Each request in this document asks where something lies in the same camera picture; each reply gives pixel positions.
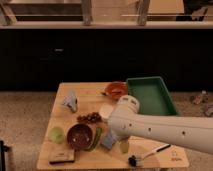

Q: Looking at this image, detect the blue sponge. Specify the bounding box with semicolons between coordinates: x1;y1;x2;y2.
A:
101;130;117;150

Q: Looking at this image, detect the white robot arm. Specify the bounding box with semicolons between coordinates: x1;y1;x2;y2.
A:
108;95;213;155

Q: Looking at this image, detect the white plastic cup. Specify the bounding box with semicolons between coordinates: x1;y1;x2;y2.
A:
99;104;114;121

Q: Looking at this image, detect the green plastic cup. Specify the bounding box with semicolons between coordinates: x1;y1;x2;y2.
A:
49;127;64;144

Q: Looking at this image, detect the white black dish brush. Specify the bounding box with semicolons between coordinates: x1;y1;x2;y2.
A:
128;144;171;167

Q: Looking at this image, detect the green bean pod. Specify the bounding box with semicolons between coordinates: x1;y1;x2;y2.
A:
85;127;102;151

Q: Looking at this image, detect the bunch of dark grapes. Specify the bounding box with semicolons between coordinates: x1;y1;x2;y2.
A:
77;112;102;123

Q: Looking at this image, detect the dark red bowl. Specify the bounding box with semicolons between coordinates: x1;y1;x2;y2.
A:
67;124;93;150

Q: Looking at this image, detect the wooden folding table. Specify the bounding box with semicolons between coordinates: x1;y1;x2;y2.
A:
37;82;189;171

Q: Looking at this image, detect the green plastic tray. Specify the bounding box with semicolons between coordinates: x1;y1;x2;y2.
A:
126;76;179;116

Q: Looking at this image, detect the orange bowl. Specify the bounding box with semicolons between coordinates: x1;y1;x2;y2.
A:
102;81;128;100

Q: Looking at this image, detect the grey blue crumpled cloth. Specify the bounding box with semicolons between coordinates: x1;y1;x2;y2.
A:
62;91;78;113

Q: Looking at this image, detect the dark cabinet counter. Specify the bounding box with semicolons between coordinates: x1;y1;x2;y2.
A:
0;29;213;91

